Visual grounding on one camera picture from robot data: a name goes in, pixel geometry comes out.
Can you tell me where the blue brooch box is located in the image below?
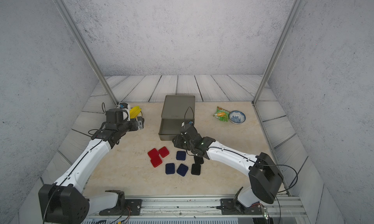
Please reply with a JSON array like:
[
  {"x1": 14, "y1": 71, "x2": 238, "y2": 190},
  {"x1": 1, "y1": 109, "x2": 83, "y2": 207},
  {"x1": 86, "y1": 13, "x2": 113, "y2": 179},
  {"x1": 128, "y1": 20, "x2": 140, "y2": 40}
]
[
  {"x1": 176, "y1": 164, "x2": 189, "y2": 177},
  {"x1": 165, "y1": 163, "x2": 175, "y2": 175},
  {"x1": 176, "y1": 151, "x2": 187, "y2": 161}
]

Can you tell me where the black brooch box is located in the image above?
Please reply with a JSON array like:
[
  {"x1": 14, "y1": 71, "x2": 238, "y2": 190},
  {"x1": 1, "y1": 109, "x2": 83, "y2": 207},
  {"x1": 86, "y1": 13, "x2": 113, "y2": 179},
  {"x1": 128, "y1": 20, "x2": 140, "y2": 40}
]
[
  {"x1": 191, "y1": 164, "x2": 201, "y2": 176},
  {"x1": 194, "y1": 156, "x2": 204, "y2": 165}
]

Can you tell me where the black brooch box front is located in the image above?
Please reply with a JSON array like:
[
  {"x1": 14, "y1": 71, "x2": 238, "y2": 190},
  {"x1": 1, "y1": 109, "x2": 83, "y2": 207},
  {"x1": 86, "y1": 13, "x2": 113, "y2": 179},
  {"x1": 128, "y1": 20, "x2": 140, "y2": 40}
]
[{"x1": 191, "y1": 164, "x2": 201, "y2": 176}]

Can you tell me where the grey top drawer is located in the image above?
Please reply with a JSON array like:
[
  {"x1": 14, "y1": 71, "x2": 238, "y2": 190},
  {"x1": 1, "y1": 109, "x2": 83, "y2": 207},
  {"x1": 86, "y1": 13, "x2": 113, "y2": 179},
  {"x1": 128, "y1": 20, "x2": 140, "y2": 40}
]
[{"x1": 158, "y1": 94, "x2": 196, "y2": 142}]

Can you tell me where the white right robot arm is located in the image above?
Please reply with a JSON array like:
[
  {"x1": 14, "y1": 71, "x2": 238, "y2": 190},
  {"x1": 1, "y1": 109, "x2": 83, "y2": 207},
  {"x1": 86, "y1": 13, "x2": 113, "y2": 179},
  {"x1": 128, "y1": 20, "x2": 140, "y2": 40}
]
[{"x1": 172, "y1": 124, "x2": 283, "y2": 207}]

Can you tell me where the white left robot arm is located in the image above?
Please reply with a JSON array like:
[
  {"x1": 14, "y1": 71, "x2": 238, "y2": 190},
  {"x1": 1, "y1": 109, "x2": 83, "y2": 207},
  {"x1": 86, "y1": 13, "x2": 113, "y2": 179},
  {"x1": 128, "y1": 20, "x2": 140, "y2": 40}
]
[{"x1": 38, "y1": 104, "x2": 145, "y2": 224}]

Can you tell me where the red brooch box rear right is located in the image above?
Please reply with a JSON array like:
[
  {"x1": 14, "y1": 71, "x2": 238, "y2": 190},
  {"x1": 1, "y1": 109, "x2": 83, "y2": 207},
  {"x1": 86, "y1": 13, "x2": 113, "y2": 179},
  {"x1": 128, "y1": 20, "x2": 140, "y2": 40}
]
[{"x1": 158, "y1": 147, "x2": 169, "y2": 158}]

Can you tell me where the red brooch box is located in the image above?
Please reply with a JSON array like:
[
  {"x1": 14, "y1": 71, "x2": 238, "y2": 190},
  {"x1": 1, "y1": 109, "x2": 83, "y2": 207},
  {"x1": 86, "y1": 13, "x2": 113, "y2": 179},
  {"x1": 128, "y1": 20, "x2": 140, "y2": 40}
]
[
  {"x1": 151, "y1": 156, "x2": 163, "y2": 168},
  {"x1": 148, "y1": 148, "x2": 159, "y2": 159},
  {"x1": 158, "y1": 147, "x2": 169, "y2": 158}
]

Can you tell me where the three-tier drawer cabinet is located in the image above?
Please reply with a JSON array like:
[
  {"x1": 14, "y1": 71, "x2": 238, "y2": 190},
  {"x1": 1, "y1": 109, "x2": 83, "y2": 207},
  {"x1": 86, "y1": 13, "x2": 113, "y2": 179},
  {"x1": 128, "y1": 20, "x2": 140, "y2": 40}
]
[{"x1": 158, "y1": 94, "x2": 196, "y2": 142}]

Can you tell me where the red brooch box rear left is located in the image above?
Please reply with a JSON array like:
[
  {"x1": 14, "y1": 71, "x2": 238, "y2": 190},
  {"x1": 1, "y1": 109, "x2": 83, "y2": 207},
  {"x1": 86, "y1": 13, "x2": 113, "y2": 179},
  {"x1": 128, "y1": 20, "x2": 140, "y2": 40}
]
[{"x1": 148, "y1": 148, "x2": 159, "y2": 159}]

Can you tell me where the red brooch box front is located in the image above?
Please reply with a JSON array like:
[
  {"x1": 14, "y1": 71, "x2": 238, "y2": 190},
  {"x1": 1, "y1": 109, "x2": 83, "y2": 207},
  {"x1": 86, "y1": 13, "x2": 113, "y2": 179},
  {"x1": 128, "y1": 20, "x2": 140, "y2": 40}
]
[{"x1": 151, "y1": 156, "x2": 163, "y2": 168}]

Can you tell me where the yellow toy banana bunch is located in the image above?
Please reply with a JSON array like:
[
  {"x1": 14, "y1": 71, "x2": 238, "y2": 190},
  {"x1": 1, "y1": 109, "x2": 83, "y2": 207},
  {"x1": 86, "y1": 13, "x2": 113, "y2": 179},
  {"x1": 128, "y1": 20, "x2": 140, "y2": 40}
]
[{"x1": 130, "y1": 106, "x2": 142, "y2": 119}]

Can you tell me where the green snack packet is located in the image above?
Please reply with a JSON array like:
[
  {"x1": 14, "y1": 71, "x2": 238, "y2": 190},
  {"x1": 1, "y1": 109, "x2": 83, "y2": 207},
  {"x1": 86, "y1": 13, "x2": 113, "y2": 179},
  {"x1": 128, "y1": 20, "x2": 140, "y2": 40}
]
[{"x1": 213, "y1": 107, "x2": 230, "y2": 122}]

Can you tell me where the blue white ceramic bowl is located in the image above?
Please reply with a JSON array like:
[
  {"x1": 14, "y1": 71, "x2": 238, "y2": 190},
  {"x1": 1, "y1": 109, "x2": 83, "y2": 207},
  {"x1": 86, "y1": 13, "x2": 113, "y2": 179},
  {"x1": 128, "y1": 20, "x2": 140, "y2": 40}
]
[{"x1": 229, "y1": 111, "x2": 246, "y2": 125}]

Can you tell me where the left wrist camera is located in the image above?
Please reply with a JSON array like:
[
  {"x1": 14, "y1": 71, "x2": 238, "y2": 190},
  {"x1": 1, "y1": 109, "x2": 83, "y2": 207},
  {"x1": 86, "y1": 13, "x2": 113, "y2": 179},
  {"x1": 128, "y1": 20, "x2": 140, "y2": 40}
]
[{"x1": 117, "y1": 102, "x2": 131, "y2": 121}]

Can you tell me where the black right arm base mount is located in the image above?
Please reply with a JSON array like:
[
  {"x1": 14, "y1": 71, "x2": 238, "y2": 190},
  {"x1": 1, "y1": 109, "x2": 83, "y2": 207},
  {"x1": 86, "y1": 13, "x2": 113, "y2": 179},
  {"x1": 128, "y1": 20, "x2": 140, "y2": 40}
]
[{"x1": 216, "y1": 187, "x2": 263, "y2": 215}]

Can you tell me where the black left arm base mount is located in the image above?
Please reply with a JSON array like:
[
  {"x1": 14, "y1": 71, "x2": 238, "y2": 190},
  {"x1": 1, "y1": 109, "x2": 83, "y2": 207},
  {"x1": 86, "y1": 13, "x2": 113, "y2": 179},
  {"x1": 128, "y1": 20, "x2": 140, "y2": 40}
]
[{"x1": 99, "y1": 190, "x2": 142, "y2": 216}]

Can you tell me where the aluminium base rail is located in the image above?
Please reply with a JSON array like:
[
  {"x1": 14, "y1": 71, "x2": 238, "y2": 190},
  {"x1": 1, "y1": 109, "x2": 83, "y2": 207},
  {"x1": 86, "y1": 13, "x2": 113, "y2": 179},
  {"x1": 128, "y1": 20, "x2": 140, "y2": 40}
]
[{"x1": 52, "y1": 194, "x2": 310, "y2": 224}]

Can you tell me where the left aluminium frame post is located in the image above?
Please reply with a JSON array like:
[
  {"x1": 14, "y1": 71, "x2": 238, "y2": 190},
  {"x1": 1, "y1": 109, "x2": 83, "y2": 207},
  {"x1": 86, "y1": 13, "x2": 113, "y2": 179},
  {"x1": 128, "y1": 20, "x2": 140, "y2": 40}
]
[{"x1": 52, "y1": 0, "x2": 119, "y2": 106}]

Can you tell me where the aluminium frame post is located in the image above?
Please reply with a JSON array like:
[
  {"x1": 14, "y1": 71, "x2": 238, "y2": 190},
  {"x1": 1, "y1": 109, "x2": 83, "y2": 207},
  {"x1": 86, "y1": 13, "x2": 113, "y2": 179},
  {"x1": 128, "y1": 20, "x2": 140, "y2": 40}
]
[
  {"x1": 252, "y1": 0, "x2": 304, "y2": 106},
  {"x1": 52, "y1": 0, "x2": 119, "y2": 106}
]

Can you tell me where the right aluminium frame post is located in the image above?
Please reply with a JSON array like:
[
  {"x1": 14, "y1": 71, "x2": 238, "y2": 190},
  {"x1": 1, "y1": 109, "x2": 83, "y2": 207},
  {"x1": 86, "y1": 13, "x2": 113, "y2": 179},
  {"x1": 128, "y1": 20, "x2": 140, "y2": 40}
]
[{"x1": 252, "y1": 0, "x2": 304, "y2": 106}]

